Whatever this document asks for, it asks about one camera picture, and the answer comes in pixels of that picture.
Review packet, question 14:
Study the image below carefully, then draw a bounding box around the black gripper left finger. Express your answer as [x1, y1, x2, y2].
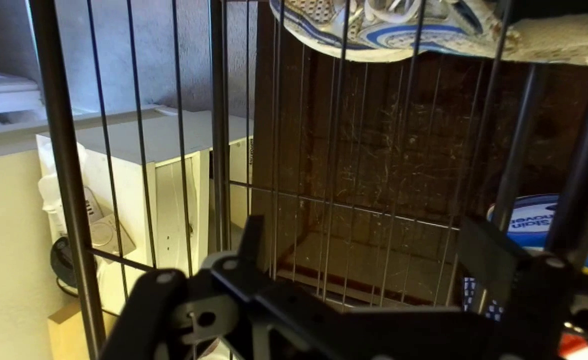
[235, 212, 269, 277]

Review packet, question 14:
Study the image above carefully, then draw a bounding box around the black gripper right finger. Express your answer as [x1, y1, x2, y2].
[459, 215, 534, 304]

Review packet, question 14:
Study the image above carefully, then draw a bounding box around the black metal wire rack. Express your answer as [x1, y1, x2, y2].
[30, 0, 588, 360]

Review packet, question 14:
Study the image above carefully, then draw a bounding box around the white cabinet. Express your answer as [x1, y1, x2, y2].
[35, 108, 256, 317]

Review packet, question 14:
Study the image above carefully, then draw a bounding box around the black round object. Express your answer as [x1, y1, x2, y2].
[49, 234, 100, 296]

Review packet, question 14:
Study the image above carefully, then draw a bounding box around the brown cardboard box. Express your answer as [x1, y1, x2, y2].
[46, 299, 123, 360]

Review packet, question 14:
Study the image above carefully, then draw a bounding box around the white crumpled cloth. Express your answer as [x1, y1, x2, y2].
[501, 7, 588, 69]

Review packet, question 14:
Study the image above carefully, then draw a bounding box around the grey and blue sneaker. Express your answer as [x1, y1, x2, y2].
[270, 0, 510, 66]

